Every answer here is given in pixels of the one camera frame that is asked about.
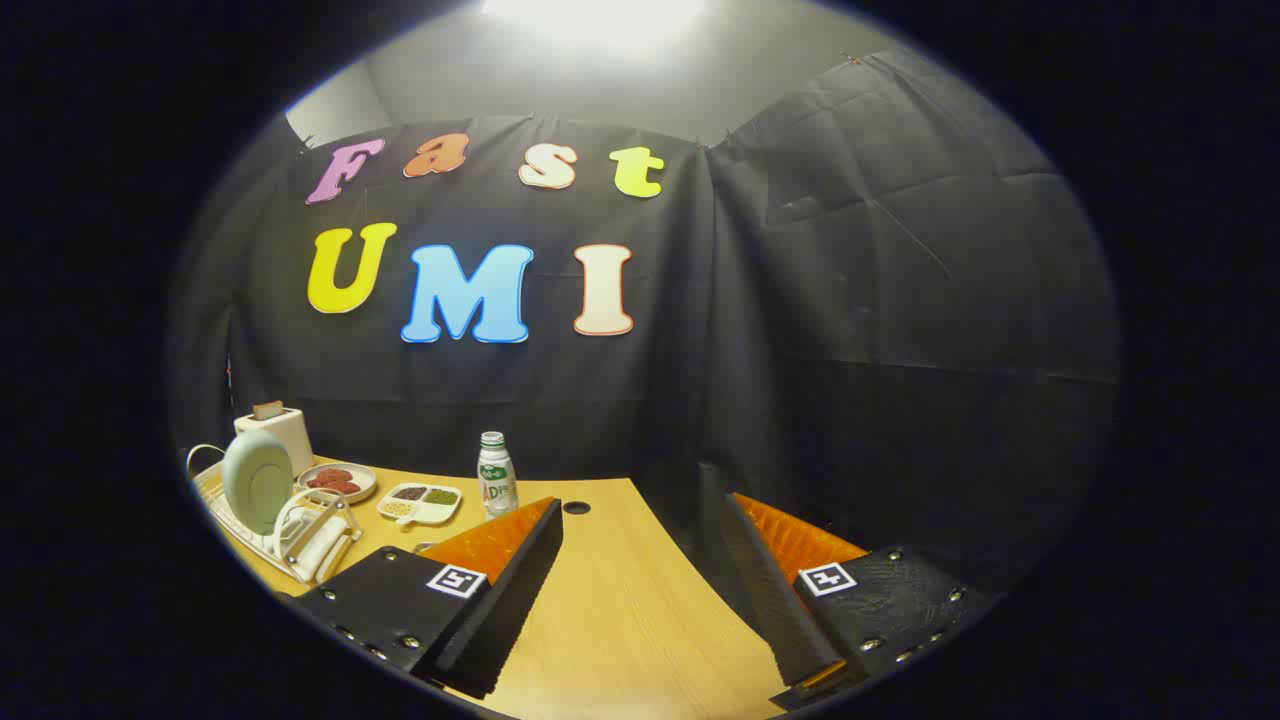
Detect light green plate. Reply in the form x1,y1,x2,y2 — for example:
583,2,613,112
221,429,295,536

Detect white wire dish rack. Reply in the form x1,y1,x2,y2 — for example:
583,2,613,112
190,460,363,586

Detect white divided dish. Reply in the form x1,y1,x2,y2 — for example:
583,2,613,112
377,483,463,527

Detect white toaster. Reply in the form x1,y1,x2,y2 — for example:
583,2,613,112
234,407,315,477

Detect grey round plate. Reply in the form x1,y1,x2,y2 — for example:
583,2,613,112
297,462,379,504

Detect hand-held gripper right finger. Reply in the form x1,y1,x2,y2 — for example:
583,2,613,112
720,490,996,713

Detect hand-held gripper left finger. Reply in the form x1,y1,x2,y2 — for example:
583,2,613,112
285,497,564,701

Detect white drink bottle green cap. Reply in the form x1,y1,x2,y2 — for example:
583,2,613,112
477,431,519,517

